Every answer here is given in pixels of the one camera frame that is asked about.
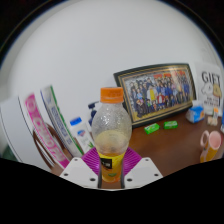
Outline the pink shuttlecock tube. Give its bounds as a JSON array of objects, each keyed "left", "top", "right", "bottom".
[{"left": 24, "top": 93, "right": 70, "bottom": 169}]

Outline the white paper gift bag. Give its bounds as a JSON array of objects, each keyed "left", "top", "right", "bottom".
[{"left": 194, "top": 62, "right": 224, "bottom": 116}]

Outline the small snack packet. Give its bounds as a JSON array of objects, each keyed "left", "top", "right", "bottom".
[{"left": 207, "top": 114, "right": 220, "bottom": 126}]

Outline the white bottle with blue cap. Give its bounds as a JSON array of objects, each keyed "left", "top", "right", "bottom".
[{"left": 69, "top": 116, "right": 96, "bottom": 155}]

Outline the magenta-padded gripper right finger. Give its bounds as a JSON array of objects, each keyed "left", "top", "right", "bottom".
[{"left": 121, "top": 147, "right": 164, "bottom": 190}]

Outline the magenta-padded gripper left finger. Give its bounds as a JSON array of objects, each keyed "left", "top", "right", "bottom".
[{"left": 59, "top": 147, "right": 103, "bottom": 189}]

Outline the framed group photo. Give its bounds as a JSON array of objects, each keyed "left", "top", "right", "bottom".
[{"left": 113, "top": 62, "right": 198, "bottom": 129}]

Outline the blue tissue pack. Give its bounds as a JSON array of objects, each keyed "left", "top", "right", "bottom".
[{"left": 185, "top": 105, "right": 205, "bottom": 124}]

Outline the white and green shuttlecock tube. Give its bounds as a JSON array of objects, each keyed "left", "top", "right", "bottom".
[{"left": 40, "top": 85, "right": 84, "bottom": 158}]

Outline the orange juice bottle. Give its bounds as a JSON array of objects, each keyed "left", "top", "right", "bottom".
[{"left": 91, "top": 87, "right": 133, "bottom": 184}]

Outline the pink and yellow mug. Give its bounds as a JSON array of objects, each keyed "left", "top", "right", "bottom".
[{"left": 199, "top": 129, "right": 223, "bottom": 163}]

